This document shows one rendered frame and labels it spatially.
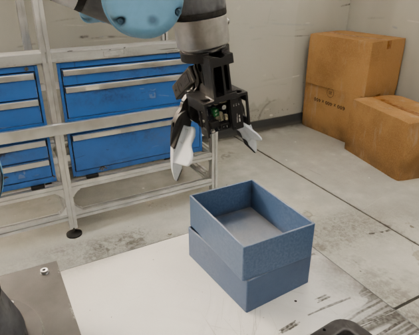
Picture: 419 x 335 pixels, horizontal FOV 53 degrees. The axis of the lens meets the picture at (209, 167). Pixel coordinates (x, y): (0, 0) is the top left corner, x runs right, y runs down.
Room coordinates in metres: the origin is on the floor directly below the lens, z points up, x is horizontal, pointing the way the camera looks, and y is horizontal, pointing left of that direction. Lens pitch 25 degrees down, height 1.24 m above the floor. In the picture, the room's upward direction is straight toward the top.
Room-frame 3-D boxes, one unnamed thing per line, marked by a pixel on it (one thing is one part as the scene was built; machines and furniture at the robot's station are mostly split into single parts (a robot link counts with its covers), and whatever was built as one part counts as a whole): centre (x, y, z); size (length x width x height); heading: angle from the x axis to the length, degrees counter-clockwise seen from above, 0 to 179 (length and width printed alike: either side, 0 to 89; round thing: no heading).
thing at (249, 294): (0.68, -0.07, 0.74); 0.20 x 0.15 x 0.07; 33
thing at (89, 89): (2.03, 0.36, 0.60); 0.72 x 0.03 x 0.56; 119
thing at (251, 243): (0.68, -0.07, 0.81); 0.20 x 0.15 x 0.07; 28
